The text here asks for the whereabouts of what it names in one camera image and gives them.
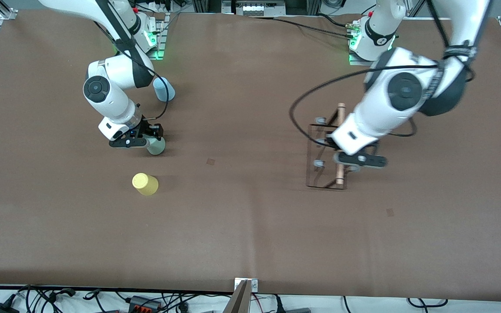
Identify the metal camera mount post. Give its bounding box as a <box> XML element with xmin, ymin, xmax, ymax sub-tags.
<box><xmin>223</xmin><ymin>278</ymin><xmax>259</xmax><ymax>313</ymax></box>

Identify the aluminium left arm base plate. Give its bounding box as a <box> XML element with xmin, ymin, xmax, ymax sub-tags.
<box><xmin>348</xmin><ymin>21</ymin><xmax>395</xmax><ymax>67</ymax></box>

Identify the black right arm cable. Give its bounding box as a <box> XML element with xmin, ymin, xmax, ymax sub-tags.
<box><xmin>95</xmin><ymin>0</ymin><xmax>169</xmax><ymax>121</ymax></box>

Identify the long black table cable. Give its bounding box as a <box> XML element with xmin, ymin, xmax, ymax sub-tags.
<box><xmin>272</xmin><ymin>17</ymin><xmax>356</xmax><ymax>40</ymax></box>

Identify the light blue plastic cup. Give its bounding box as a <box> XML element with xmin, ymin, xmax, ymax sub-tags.
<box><xmin>153</xmin><ymin>77</ymin><xmax>176</xmax><ymax>102</ymax></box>

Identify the black looped floor cable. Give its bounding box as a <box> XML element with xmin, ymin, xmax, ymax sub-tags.
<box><xmin>407</xmin><ymin>297</ymin><xmax>449</xmax><ymax>308</ymax></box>

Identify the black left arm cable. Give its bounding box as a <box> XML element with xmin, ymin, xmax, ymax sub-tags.
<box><xmin>289</xmin><ymin>0</ymin><xmax>477</xmax><ymax>146</ymax></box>

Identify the aluminium right arm base plate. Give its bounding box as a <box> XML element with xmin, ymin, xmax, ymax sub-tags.
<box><xmin>118</xmin><ymin>12</ymin><xmax>171</xmax><ymax>60</ymax></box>

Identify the black wire cup holder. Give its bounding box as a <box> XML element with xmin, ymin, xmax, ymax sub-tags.
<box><xmin>306</xmin><ymin>103</ymin><xmax>347</xmax><ymax>190</ymax></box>

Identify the grey socket strip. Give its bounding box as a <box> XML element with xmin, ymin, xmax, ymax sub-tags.
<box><xmin>222</xmin><ymin>0</ymin><xmax>287</xmax><ymax>17</ymax></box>

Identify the mint green plastic cup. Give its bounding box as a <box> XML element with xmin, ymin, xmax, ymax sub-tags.
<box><xmin>146</xmin><ymin>135</ymin><xmax>166</xmax><ymax>156</ymax></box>

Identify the brown table cover sheet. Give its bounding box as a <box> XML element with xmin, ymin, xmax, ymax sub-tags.
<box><xmin>0</xmin><ymin>9</ymin><xmax>501</xmax><ymax>301</ymax></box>

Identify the yellow plastic cup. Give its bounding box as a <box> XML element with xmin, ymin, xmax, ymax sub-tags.
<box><xmin>132</xmin><ymin>173</ymin><xmax>159</xmax><ymax>196</ymax></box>

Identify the black box with orange connectors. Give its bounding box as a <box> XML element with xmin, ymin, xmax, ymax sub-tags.
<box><xmin>128</xmin><ymin>296</ymin><xmax>162</xmax><ymax>312</ymax></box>

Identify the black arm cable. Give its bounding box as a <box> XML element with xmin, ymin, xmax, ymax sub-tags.
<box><xmin>289</xmin><ymin>0</ymin><xmax>477</xmax><ymax>146</ymax></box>
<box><xmin>95</xmin><ymin>0</ymin><xmax>169</xmax><ymax>121</ymax></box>

